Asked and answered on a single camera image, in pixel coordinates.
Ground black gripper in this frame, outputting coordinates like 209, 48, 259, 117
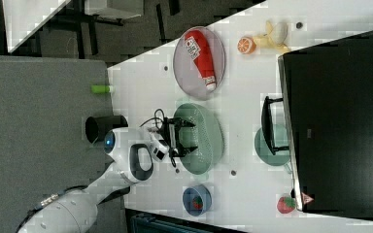
161, 117, 197, 157

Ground green plastic strainer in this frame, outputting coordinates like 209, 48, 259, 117
174, 102, 224, 181

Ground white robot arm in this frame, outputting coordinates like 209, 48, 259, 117
17, 117, 195, 233

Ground grey round plate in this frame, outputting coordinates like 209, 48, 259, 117
173, 26, 225, 100

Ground blue bowl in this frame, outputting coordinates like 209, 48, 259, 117
183, 184, 212, 216

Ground strawberry toy in bowl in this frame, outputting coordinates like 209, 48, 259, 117
192, 196, 203, 210

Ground black cylinder cup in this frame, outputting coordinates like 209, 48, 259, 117
85, 116, 128, 144

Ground red ketchup bottle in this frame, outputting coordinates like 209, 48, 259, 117
185, 30, 217, 91

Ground green marker pen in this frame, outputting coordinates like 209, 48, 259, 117
91, 84, 115, 94

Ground teal round plate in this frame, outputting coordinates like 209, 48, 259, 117
254, 124, 292, 174

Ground orange half toy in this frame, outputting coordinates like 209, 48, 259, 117
237, 37, 256, 54

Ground red strawberry toy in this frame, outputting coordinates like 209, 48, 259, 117
277, 196, 296, 214

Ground peeled banana toy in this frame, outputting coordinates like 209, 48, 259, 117
253, 20, 290, 54

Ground black toaster oven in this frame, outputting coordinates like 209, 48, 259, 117
261, 30, 373, 220

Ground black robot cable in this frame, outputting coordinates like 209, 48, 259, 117
139, 108, 178, 168

